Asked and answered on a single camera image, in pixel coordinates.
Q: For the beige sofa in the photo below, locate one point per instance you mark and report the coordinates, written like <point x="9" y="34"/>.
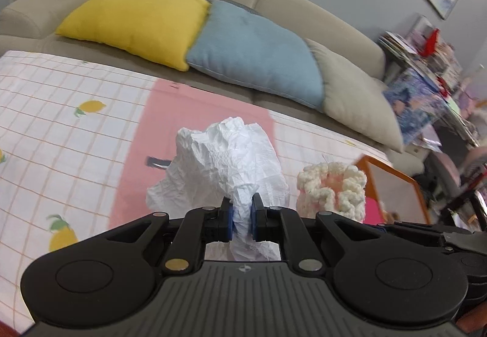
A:
<point x="304" y="6"/>

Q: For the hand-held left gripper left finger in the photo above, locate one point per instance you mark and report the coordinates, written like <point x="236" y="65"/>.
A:
<point x="228" y="223"/>

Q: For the cream pink knitted hat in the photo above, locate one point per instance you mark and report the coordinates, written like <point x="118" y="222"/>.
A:
<point x="331" y="188"/>

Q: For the blue printed box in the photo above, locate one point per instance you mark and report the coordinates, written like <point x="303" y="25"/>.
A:
<point x="411" y="105"/>

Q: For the pink chair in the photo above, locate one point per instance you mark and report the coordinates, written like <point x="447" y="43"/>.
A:
<point x="475" y="158"/>

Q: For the beige pillow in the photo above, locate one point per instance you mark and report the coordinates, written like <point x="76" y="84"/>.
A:
<point x="354" y="101"/>

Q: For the blue pillow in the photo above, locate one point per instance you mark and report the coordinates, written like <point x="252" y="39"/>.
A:
<point x="258" y="51"/>

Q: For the stack of books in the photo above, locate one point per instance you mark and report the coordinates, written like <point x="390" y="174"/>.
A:
<point x="395" y="42"/>

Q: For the small black clip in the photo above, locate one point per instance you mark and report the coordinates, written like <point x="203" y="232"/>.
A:
<point x="156" y="162"/>

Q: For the pink mat cloth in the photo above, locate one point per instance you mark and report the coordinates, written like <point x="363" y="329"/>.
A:
<point x="159" y="124"/>

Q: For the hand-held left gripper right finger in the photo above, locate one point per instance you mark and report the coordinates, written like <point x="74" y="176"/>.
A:
<point x="257" y="224"/>

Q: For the cluttered shelf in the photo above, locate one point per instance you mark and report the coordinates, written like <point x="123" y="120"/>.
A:
<point x="445" y="55"/>

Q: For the lemon print checked sheet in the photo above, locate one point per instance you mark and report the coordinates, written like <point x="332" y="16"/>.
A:
<point x="57" y="131"/>

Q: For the yellow pillow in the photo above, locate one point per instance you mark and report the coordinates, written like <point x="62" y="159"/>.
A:
<point x="133" y="17"/>

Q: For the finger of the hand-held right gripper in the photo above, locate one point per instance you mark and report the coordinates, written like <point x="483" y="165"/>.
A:
<point x="468" y="242"/>
<point x="418" y="231"/>

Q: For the orange box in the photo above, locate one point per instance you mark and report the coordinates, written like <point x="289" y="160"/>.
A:
<point x="395" y="184"/>

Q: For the white tissue paper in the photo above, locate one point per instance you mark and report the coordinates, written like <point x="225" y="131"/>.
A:
<point x="224" y="154"/>

